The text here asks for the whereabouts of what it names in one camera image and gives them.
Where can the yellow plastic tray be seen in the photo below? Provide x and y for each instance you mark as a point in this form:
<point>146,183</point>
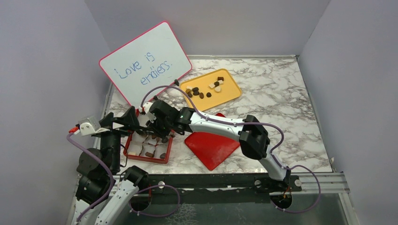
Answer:
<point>226,89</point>

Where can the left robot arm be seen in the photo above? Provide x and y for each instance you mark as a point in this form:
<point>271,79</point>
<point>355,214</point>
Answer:
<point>97,168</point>

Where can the brown square chocolate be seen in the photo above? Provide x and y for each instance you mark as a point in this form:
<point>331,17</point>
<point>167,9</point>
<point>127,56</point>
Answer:
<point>149,154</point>

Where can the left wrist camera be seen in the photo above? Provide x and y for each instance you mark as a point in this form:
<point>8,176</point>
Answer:
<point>88,126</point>

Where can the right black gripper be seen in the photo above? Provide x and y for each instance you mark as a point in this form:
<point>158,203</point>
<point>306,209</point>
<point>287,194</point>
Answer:
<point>151,124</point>

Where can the red chocolate box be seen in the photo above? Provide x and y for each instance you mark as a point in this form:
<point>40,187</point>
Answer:
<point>135,146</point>

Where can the red box lid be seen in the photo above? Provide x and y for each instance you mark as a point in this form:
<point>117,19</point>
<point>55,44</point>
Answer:
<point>213,139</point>

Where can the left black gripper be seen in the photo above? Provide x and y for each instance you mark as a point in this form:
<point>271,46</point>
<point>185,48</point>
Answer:
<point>130,120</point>

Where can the white board with pink frame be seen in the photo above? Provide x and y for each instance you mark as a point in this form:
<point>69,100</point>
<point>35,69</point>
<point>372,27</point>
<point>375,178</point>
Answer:
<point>155,58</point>

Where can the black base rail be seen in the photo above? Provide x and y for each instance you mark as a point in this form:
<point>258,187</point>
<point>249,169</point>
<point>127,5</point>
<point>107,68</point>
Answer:
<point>213,189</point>

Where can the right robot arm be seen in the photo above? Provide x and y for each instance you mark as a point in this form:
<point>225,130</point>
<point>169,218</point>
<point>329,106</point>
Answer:
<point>249,132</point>

